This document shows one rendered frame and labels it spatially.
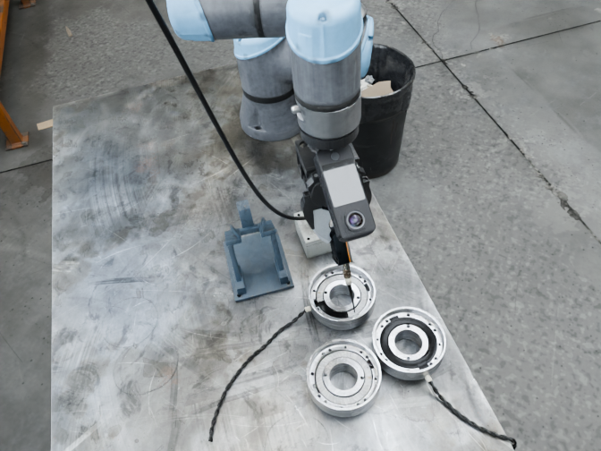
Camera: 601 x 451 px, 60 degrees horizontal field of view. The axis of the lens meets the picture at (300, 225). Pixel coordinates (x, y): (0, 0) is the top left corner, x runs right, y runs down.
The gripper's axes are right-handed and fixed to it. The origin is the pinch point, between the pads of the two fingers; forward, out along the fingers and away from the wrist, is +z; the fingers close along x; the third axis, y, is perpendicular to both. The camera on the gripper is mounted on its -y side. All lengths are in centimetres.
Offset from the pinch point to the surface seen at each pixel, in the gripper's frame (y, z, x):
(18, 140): 168, 91, 104
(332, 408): -20.5, 8.9, 7.4
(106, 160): 45, 13, 38
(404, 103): 94, 58, -52
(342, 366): -14.3, 11.2, 4.0
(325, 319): -7.2, 9.6, 4.4
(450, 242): 56, 93, -57
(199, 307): 3.0, 13.0, 23.1
